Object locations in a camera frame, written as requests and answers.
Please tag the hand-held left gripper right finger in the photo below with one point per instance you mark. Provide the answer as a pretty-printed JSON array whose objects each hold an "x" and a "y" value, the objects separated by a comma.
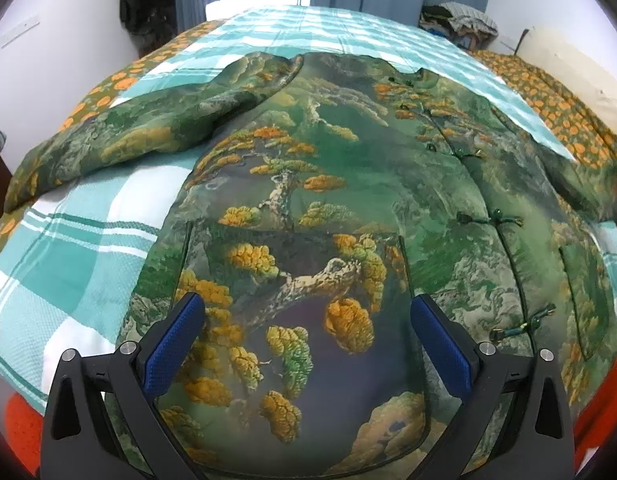
[{"x": 444, "y": 347}]

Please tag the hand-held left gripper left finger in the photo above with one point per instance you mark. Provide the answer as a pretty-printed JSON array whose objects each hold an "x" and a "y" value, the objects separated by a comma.
[{"x": 172, "y": 347}]

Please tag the green tree print jacket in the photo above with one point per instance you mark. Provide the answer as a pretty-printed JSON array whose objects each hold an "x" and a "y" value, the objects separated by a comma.
[{"x": 313, "y": 210}]

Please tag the pile of clothes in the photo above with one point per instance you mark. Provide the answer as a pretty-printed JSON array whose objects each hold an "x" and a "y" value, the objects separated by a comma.
[{"x": 458, "y": 22}]

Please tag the dark hanging clothes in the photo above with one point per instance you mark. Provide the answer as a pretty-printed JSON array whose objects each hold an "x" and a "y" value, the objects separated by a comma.
[{"x": 147, "y": 5}]

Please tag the teal plaid blanket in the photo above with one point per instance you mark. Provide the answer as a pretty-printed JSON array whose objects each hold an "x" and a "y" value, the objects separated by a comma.
[{"x": 78, "y": 260}]

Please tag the orange red cloth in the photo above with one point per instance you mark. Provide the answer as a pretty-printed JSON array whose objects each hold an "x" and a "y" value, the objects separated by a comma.
[
  {"x": 600, "y": 417},
  {"x": 23, "y": 435}
]

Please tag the orange floral quilt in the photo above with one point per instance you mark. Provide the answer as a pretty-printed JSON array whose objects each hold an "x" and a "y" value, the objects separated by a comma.
[{"x": 553, "y": 100}]

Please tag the white wall trunking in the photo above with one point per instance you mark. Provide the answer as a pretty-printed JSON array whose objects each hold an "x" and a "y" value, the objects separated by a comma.
[{"x": 19, "y": 29}]

